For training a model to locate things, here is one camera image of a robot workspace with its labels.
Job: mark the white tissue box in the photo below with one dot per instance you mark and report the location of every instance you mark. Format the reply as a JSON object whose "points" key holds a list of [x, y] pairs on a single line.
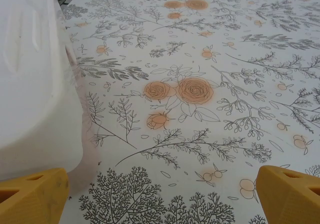
{"points": [[32, 96]]}

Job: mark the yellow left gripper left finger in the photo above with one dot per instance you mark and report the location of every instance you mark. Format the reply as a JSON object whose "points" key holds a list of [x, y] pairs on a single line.
{"points": [[32, 199]]}

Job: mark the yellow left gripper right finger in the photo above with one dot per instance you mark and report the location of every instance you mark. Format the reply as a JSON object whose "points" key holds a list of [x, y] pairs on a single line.
{"points": [[290, 199]]}

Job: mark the floral tablecloth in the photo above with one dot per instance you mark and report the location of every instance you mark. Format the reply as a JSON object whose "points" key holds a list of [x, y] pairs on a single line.
{"points": [[190, 59]]}

